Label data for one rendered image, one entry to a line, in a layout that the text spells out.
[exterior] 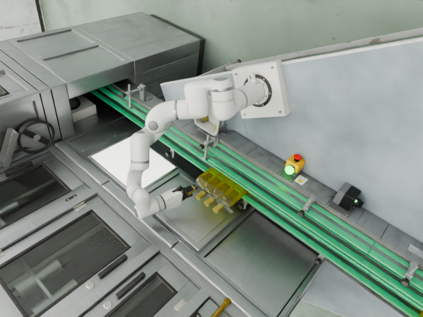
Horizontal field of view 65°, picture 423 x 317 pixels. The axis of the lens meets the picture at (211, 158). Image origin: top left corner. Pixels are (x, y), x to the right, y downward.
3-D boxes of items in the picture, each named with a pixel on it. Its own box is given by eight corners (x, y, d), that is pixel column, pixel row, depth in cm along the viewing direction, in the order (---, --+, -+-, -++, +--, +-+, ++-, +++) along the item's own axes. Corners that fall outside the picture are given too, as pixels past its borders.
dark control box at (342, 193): (339, 192, 159) (332, 202, 153) (345, 180, 153) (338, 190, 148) (355, 202, 155) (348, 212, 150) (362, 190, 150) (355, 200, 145)
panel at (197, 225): (133, 136, 219) (87, 159, 198) (133, 133, 217) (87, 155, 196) (240, 215, 180) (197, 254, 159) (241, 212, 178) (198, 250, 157)
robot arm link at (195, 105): (182, 116, 148) (177, 79, 141) (236, 112, 144) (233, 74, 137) (177, 122, 139) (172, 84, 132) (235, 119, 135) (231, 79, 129)
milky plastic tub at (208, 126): (203, 118, 199) (193, 123, 193) (208, 85, 184) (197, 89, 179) (225, 131, 191) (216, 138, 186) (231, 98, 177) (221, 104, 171)
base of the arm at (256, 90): (242, 73, 158) (223, 80, 148) (264, 69, 150) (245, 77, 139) (248, 105, 163) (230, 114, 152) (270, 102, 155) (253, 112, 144)
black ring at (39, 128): (53, 141, 203) (19, 156, 190) (46, 111, 189) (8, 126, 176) (58, 144, 201) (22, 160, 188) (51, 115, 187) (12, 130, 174)
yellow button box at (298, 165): (290, 163, 171) (282, 170, 166) (294, 152, 166) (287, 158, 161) (302, 170, 168) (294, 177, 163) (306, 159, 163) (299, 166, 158)
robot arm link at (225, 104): (230, 111, 152) (208, 121, 141) (228, 82, 146) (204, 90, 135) (248, 112, 146) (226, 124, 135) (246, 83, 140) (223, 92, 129)
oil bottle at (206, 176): (219, 166, 189) (194, 185, 176) (221, 160, 186) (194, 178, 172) (226, 172, 187) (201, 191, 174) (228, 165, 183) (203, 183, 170)
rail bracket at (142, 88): (148, 97, 222) (120, 109, 208) (148, 74, 210) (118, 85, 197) (153, 100, 219) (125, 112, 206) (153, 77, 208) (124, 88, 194)
